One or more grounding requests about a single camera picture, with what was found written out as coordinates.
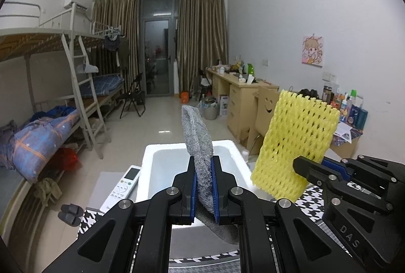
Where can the white air conditioner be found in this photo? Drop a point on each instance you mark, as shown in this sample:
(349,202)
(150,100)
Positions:
(74,1)

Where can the orange bag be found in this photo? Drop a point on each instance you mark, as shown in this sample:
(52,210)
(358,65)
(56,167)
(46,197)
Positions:
(184,97)

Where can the houndstooth tablecloth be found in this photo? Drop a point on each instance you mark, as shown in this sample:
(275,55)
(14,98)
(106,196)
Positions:
(91,219)

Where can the yellow foam net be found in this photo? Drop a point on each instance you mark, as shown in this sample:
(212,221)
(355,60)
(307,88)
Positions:
(294,140)

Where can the cartoon wall poster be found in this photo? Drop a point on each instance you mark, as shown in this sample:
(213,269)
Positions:
(312,50)

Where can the grey sock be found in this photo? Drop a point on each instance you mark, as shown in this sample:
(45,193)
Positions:
(197,140)

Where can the brown curtain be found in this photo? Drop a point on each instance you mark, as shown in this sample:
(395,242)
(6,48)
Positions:
(117,23)
(202,39)

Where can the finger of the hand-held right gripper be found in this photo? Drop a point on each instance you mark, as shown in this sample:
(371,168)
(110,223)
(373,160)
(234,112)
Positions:
(316,171)
(337,168)

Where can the white cardboard box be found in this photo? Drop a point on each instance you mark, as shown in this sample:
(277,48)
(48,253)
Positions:
(223,105)

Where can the hanging dark clothes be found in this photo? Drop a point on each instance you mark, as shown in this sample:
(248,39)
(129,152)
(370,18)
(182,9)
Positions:
(114,48)

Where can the white wall outlet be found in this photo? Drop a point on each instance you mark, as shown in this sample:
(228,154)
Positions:
(329,77)

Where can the white foam box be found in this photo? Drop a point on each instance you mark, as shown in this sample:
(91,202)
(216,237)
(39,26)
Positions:
(164,159)

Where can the glass balcony door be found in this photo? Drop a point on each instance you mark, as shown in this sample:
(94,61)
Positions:
(158,48)

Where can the red plastic bag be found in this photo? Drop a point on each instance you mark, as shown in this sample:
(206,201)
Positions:
(68,159)

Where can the wooden desk with drawers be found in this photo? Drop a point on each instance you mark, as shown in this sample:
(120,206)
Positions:
(240,102)

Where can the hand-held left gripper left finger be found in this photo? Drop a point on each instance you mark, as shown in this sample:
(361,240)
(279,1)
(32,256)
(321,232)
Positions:
(191,187)

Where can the black slipper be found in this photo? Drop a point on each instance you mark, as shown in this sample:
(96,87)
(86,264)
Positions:
(69,218)
(74,209)

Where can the green bottle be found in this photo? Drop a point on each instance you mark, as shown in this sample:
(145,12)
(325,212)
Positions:
(250,69)

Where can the white bunk bed ladder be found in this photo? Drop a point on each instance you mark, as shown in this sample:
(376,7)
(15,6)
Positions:
(82,92)

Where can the printed paper sheets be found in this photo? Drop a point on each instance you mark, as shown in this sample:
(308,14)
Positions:
(343,132)

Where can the white metal bunk bed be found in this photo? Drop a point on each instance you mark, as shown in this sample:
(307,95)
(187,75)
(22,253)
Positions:
(38,39)
(101,29)

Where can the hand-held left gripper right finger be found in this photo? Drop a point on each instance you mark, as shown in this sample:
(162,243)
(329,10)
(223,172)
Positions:
(216,187)

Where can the wooden chair with smiley cutout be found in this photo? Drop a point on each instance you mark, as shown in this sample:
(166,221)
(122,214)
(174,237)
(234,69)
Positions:
(264,115)

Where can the blue patterned quilt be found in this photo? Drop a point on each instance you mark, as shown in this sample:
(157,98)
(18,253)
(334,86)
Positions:
(38,140)

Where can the white plastic bucket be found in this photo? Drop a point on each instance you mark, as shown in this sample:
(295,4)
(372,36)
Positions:
(210,110)

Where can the white remote control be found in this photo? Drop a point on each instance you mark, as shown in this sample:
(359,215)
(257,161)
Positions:
(121,187)

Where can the steel thermos flask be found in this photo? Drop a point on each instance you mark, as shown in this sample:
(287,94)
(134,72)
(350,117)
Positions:
(327,95)

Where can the blue checked mattress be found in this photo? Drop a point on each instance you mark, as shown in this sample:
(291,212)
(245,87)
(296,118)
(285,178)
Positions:
(101,84)

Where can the olive cloth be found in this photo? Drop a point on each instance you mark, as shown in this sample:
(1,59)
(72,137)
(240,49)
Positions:
(47,190)

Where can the group of toiletry bottles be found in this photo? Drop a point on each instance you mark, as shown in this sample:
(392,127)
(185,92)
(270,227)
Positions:
(351,111)

